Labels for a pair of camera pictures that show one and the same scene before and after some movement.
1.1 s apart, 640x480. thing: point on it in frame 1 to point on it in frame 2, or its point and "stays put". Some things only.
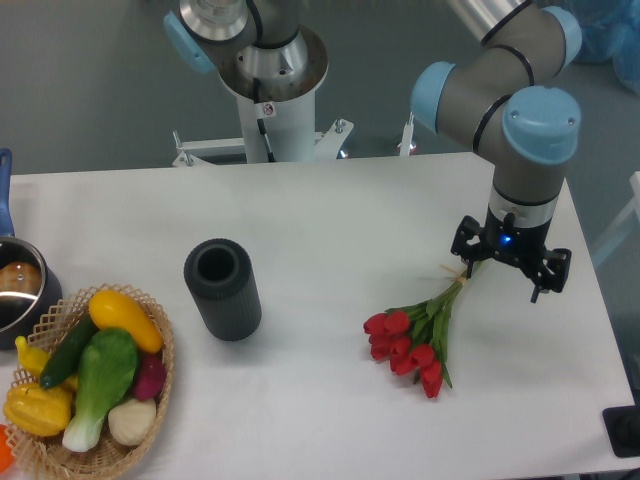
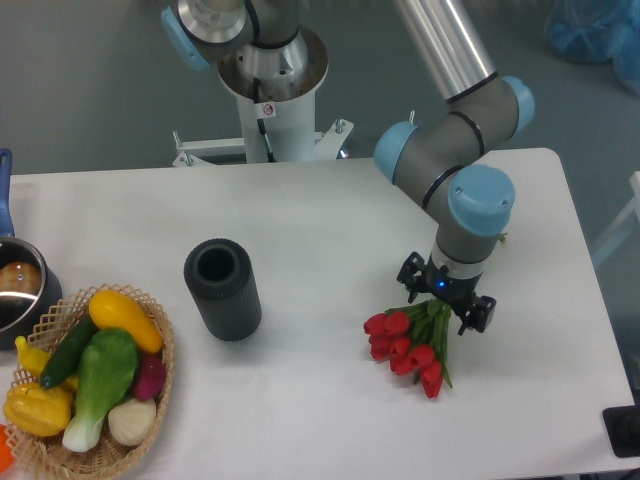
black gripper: (522, 244) to (456, 293)
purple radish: (151, 376) stays put
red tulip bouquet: (414, 337) stays put
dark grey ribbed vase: (219, 274) stays put
